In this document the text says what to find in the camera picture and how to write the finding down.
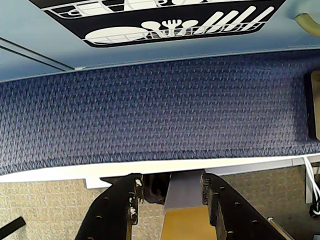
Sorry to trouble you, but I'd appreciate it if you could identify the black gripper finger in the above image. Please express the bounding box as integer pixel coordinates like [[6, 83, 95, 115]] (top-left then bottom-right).
[[74, 172, 145, 240], [201, 172, 287, 240]]

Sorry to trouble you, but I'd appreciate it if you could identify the blue toy kitchen cabinet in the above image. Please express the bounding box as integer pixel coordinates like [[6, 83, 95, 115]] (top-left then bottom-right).
[[0, 0, 320, 83]]

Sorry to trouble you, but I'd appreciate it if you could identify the black plug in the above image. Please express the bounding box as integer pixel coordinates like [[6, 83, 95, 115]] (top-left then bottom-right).
[[309, 203, 320, 219]]

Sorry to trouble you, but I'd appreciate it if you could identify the black bar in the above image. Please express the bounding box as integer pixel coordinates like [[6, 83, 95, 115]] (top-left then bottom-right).
[[0, 216, 27, 235]]

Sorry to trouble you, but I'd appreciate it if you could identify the blue woven mat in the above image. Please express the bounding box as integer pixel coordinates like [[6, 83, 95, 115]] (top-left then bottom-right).
[[0, 53, 320, 176]]

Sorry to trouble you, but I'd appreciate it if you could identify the wooden board with dark edge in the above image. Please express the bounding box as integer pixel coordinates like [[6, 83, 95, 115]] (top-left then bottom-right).
[[304, 70, 320, 140]]

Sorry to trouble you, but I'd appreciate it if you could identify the black dish rack decal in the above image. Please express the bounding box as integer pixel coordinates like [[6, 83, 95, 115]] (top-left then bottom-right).
[[26, 0, 288, 48]]

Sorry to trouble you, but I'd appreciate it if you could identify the gray and yellow post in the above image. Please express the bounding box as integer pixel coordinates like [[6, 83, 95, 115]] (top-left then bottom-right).
[[159, 171, 218, 240]]

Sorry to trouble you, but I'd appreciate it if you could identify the white cable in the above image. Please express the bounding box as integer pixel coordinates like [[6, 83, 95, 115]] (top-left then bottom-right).
[[303, 156, 320, 213]]

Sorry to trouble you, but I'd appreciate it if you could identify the beige cabinet handle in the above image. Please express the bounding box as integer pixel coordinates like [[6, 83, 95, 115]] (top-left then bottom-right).
[[293, 13, 320, 36]]

